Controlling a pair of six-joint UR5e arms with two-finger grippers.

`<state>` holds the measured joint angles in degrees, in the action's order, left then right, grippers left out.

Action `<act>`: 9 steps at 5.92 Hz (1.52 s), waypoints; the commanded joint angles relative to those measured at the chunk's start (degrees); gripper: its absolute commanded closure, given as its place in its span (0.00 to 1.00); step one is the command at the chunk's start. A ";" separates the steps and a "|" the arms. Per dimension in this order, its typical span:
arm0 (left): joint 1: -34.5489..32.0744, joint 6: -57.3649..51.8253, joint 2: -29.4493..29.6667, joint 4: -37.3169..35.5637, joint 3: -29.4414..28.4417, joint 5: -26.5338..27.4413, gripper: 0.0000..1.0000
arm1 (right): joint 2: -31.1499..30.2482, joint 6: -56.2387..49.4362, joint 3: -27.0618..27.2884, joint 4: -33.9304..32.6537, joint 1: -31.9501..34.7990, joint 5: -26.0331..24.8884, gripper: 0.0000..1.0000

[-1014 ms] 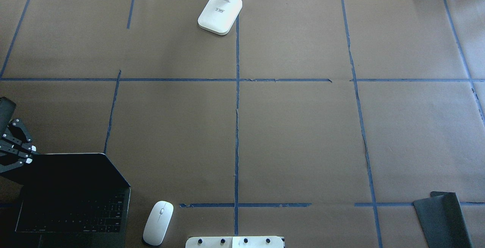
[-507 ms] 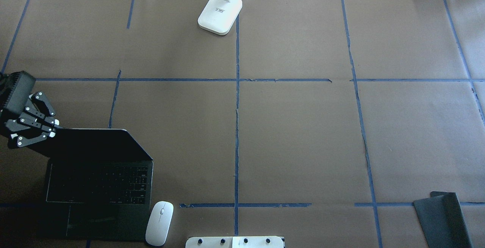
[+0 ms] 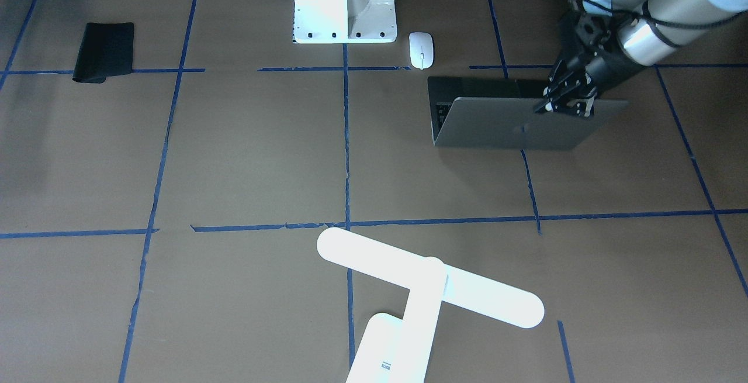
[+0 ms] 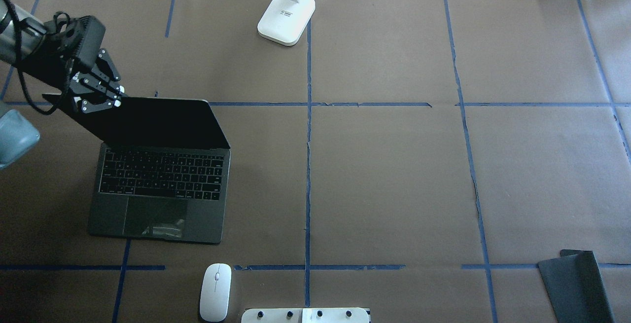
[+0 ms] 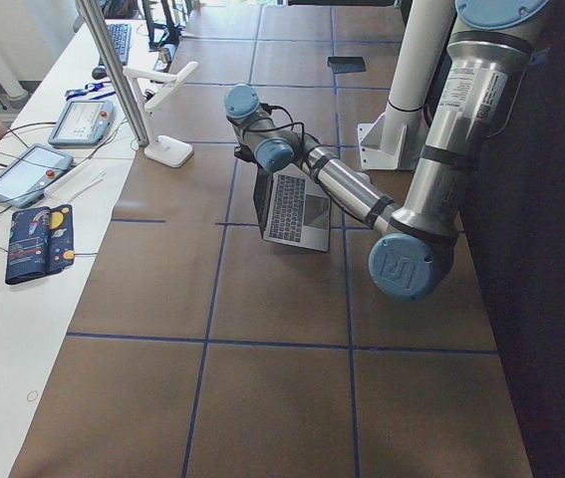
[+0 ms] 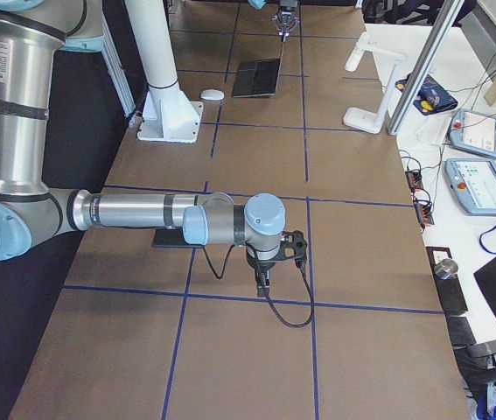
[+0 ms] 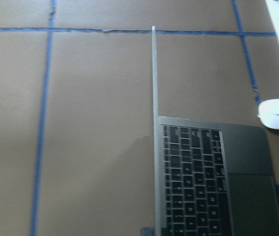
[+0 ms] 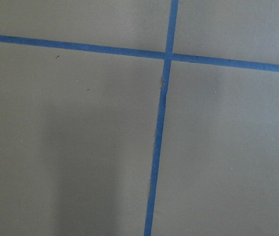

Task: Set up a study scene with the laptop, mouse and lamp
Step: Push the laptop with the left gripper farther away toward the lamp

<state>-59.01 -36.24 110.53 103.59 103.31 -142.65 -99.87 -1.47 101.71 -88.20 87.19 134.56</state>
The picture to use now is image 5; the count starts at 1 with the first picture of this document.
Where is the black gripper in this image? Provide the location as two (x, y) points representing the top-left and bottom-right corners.
(233, 144), (256, 163)

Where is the grey laptop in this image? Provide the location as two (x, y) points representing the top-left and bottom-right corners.
(253, 165), (331, 252)

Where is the black mouse pad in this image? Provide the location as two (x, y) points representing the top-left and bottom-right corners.
(327, 56), (366, 75)

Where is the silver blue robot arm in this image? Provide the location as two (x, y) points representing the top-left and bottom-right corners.
(224, 1), (551, 300)

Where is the blue teach pendant far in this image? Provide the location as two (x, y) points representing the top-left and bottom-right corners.
(48, 100), (114, 148)

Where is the blue teach pendant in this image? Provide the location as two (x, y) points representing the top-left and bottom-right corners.
(48, 100), (114, 148)
(0, 143), (74, 208)

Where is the black keyboard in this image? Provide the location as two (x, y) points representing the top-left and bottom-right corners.
(107, 23), (132, 65)

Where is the space print pencil case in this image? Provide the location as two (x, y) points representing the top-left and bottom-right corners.
(5, 204), (75, 285)

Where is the white side table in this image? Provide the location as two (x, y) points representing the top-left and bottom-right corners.
(0, 18), (173, 478)

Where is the blue teach pendant near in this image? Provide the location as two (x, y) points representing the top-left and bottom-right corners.
(0, 143), (74, 208)

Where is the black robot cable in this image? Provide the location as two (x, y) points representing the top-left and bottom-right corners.
(241, 103), (308, 165)

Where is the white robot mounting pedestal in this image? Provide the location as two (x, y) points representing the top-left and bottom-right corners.
(358, 0), (455, 170)

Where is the blue lanyard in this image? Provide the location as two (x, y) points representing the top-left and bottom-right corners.
(65, 82), (116, 101)

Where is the aluminium frame post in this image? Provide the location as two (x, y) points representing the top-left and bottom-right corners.
(76, 0), (148, 147)

